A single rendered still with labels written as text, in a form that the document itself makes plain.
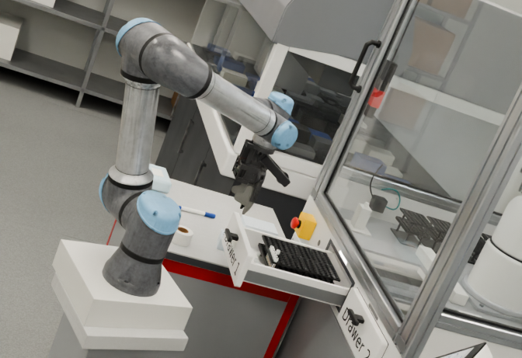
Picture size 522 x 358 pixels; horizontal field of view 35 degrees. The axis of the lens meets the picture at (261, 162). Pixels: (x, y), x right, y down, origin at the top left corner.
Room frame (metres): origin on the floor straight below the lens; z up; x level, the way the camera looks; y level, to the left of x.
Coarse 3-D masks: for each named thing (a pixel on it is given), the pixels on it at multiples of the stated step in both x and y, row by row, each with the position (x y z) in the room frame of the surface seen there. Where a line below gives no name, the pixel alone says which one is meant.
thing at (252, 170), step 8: (248, 144) 2.24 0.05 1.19; (248, 152) 2.26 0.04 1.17; (256, 152) 2.26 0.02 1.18; (264, 152) 2.24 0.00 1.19; (272, 152) 2.26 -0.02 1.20; (240, 160) 2.25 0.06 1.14; (248, 160) 2.25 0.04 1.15; (256, 160) 2.26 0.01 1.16; (240, 168) 2.23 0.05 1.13; (248, 168) 2.23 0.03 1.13; (256, 168) 2.25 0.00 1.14; (264, 168) 2.26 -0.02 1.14; (240, 176) 2.23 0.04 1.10; (248, 176) 2.24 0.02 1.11; (256, 176) 2.25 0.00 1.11; (264, 176) 2.25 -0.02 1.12
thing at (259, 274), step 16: (256, 240) 2.42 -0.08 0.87; (288, 240) 2.46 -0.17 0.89; (256, 256) 2.37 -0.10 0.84; (336, 256) 2.48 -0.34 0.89; (256, 272) 2.18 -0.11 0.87; (272, 272) 2.19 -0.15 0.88; (288, 272) 2.22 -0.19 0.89; (336, 272) 2.42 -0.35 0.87; (272, 288) 2.20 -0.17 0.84; (288, 288) 2.21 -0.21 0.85; (304, 288) 2.22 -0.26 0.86; (320, 288) 2.24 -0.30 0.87; (336, 288) 2.25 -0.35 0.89; (336, 304) 2.26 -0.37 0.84
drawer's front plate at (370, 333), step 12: (348, 300) 2.20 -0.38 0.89; (360, 300) 2.15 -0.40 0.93; (360, 312) 2.11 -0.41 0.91; (348, 324) 2.14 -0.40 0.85; (360, 324) 2.08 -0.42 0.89; (372, 324) 2.03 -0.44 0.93; (348, 336) 2.11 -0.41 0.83; (360, 336) 2.05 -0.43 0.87; (372, 336) 2.00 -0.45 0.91; (372, 348) 1.97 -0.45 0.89; (384, 348) 1.94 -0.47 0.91
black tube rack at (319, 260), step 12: (276, 240) 2.41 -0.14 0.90; (264, 252) 2.35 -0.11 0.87; (288, 252) 2.34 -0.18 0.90; (300, 252) 2.38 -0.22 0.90; (312, 252) 2.42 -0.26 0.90; (324, 252) 2.46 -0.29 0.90; (288, 264) 2.26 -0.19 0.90; (300, 264) 2.30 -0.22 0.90; (312, 264) 2.33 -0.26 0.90; (324, 264) 2.37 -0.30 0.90; (312, 276) 2.31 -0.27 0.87; (324, 276) 2.28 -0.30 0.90; (336, 276) 2.32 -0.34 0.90
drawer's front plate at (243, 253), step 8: (232, 216) 2.41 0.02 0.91; (232, 224) 2.38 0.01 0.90; (240, 224) 2.33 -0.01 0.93; (224, 232) 2.42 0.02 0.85; (232, 232) 2.35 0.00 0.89; (240, 232) 2.28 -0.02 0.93; (224, 240) 2.39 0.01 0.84; (232, 240) 2.32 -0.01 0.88; (240, 240) 2.25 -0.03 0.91; (248, 240) 2.24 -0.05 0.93; (224, 248) 2.36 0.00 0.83; (240, 248) 2.23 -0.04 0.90; (248, 248) 2.19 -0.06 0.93; (240, 256) 2.20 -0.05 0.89; (248, 256) 2.15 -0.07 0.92; (240, 264) 2.17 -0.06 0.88; (248, 264) 2.15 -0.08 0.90; (232, 272) 2.21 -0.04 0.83; (240, 272) 2.15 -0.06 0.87; (240, 280) 2.15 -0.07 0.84
